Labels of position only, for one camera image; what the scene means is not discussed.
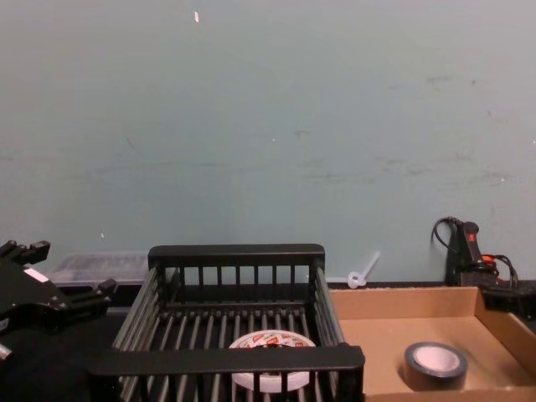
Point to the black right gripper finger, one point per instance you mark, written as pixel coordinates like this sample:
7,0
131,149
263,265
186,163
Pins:
502,298

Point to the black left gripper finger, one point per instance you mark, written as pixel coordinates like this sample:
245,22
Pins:
33,250
86,303

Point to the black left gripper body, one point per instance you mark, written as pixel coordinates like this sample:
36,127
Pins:
25,295

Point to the silver tape roll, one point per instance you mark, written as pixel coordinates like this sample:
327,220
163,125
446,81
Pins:
435,374

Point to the white tape roll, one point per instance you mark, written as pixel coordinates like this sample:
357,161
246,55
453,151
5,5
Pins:
272,340

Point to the left robot arm silver joint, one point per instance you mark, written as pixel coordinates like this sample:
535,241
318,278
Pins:
4,352

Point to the clear plastic case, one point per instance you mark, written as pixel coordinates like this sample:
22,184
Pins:
96,268

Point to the shallow brown cardboard tray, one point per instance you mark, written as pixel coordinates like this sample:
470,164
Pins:
377,335

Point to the white three-armed plastic piece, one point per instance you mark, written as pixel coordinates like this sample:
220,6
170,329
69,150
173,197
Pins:
355,279

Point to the black rack with steel bars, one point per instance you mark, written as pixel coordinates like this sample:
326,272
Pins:
226,361

